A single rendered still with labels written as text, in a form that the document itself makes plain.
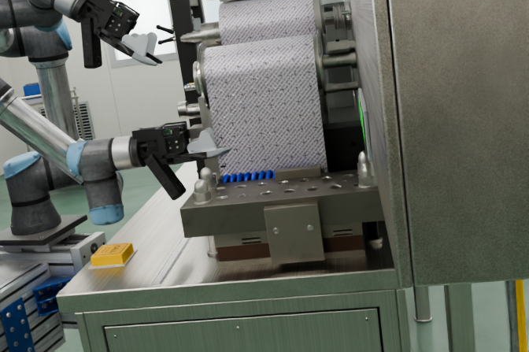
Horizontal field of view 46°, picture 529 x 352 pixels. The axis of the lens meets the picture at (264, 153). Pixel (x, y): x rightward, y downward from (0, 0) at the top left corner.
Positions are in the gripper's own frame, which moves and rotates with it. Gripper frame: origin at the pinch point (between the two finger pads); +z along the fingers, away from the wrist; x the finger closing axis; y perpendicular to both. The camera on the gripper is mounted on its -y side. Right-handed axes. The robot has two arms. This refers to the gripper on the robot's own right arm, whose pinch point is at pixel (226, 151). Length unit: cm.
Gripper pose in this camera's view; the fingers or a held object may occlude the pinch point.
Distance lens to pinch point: 136.2
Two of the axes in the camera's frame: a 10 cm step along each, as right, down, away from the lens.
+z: 9.8, -1.1, -1.4
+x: 1.2, -2.3, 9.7
